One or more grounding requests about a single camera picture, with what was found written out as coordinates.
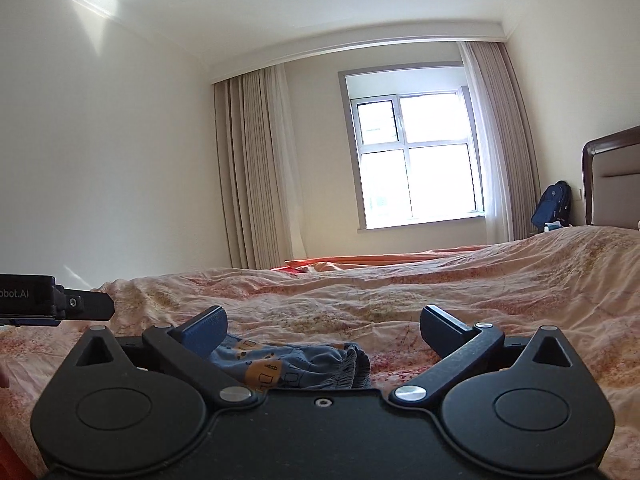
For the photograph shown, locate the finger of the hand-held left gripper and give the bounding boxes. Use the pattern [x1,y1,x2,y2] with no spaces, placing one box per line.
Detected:
[59,289,115,322]

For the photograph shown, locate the beige curtain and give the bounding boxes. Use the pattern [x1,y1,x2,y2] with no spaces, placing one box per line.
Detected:
[212,62,310,271]

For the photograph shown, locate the window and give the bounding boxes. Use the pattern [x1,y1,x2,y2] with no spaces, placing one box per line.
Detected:
[338,61,490,231]

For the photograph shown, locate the pink floral duvet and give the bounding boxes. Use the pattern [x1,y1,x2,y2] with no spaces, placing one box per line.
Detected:
[0,225,640,480]

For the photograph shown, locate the white sheer curtain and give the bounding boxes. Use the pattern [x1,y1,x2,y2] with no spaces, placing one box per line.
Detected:
[457,40,545,247]

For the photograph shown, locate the blue pants with orange print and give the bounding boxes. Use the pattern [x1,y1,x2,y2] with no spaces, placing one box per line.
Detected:
[207,335,373,393]

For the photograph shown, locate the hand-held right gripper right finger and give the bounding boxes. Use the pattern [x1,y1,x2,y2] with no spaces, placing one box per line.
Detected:
[390,304,576,406]

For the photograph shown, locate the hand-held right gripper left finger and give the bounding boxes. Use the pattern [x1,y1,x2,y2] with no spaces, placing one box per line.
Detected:
[67,305,255,406]

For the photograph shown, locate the brown padded headboard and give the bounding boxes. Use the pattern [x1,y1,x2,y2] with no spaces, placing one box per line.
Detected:
[581,126,640,231]

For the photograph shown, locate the blue backpack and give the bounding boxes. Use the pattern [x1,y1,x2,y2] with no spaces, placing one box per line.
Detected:
[530,180,574,234]

